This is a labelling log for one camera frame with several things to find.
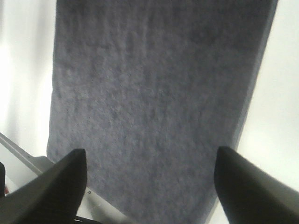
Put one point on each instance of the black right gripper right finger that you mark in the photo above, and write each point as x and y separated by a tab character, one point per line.
248	195

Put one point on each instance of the dark navy towel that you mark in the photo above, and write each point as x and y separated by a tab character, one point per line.
150	89

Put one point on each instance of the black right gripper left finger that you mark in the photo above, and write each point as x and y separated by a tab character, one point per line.
54	197

